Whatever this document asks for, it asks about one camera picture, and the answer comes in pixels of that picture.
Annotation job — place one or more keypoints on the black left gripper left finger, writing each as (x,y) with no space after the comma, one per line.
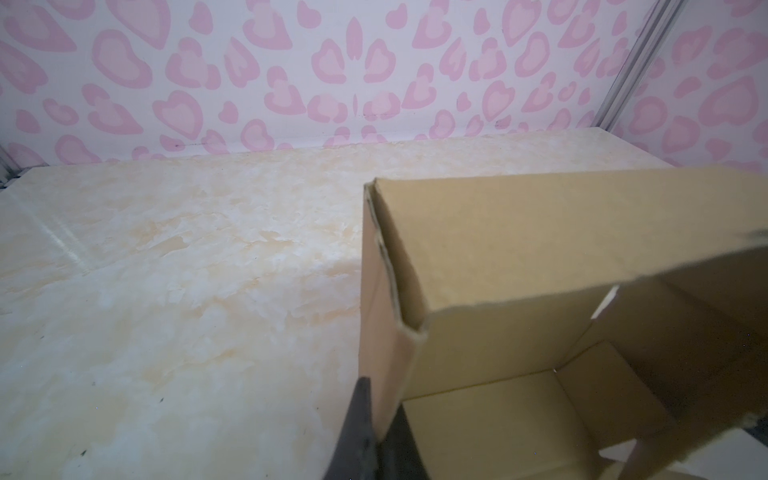
(355,456)

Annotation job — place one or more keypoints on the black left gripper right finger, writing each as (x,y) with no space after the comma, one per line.
(398,456)

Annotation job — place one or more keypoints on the brown cardboard paper box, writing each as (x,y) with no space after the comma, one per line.
(587,325)

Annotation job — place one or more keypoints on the aluminium frame post left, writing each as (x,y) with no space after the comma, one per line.
(10,171)

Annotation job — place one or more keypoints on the aluminium frame post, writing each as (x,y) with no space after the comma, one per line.
(10,171)
(659,24)

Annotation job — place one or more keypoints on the aluminium frame post right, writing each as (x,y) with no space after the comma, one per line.
(659,24)

